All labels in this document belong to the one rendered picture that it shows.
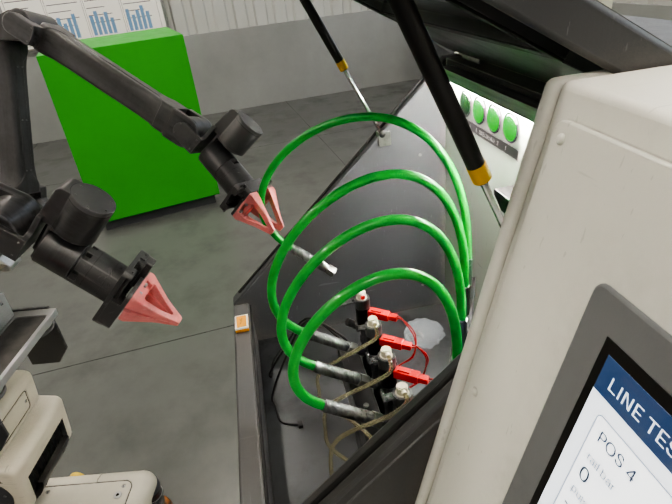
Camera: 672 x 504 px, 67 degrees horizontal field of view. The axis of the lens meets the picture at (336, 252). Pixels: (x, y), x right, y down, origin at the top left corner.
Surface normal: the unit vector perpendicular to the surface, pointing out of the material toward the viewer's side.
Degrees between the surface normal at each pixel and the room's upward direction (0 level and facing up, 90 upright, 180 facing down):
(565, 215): 76
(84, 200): 44
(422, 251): 90
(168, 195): 90
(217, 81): 90
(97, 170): 90
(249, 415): 0
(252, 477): 0
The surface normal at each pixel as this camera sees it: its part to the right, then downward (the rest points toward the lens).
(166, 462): -0.10, -0.86
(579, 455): -0.97, -0.03
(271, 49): 0.27, 0.45
